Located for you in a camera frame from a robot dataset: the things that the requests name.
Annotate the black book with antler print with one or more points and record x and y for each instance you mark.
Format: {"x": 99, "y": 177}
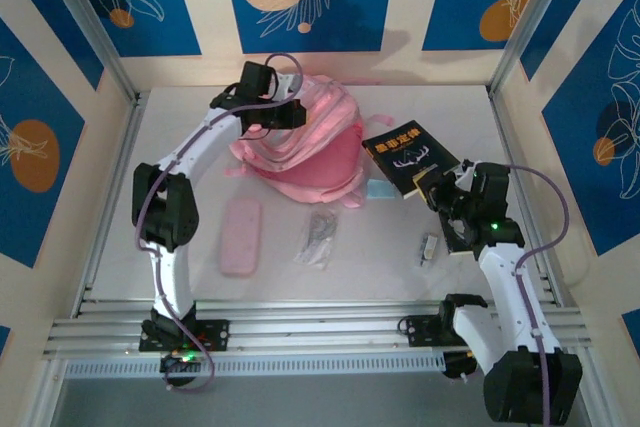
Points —
{"x": 405, "y": 152}

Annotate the pink school backpack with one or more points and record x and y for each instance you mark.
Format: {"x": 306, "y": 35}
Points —
{"x": 325, "y": 162}

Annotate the light blue card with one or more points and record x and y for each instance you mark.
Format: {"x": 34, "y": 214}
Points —
{"x": 380, "y": 191}

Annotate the clear bag of dark stationery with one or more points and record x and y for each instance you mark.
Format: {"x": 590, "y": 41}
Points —
{"x": 315, "y": 239}

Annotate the pink pencil case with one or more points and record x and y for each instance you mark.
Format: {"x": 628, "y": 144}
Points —
{"x": 241, "y": 237}

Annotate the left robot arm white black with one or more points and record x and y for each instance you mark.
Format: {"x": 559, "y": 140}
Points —
{"x": 167, "y": 207}

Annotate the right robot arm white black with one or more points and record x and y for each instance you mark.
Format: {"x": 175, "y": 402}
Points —
{"x": 510, "y": 287}

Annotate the black controller box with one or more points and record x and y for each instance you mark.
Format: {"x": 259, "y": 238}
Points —
{"x": 457, "y": 369}
{"x": 180, "y": 372}

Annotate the white left camera mount bracket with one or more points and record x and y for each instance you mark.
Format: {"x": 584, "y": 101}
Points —
{"x": 287, "y": 83}

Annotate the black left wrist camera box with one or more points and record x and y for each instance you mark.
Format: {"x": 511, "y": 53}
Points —
{"x": 256, "y": 78}

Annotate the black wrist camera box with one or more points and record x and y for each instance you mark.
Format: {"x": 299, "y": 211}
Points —
{"x": 256, "y": 78}
{"x": 492, "y": 179}

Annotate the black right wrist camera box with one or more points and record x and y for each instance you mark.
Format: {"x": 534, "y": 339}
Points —
{"x": 492, "y": 179}

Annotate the aluminium side rail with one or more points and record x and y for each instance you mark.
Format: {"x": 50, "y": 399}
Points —
{"x": 505, "y": 137}
{"x": 120, "y": 147}

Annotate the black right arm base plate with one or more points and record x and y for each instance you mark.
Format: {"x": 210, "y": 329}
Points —
{"x": 420, "y": 332}

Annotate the aluminium mounting rail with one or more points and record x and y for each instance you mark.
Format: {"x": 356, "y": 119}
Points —
{"x": 320, "y": 329}

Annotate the aluminium frame post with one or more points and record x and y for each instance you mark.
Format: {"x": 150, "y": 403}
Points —
{"x": 535, "y": 17}
{"x": 90, "y": 22}

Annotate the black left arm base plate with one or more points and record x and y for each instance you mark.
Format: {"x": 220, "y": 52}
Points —
{"x": 215, "y": 334}

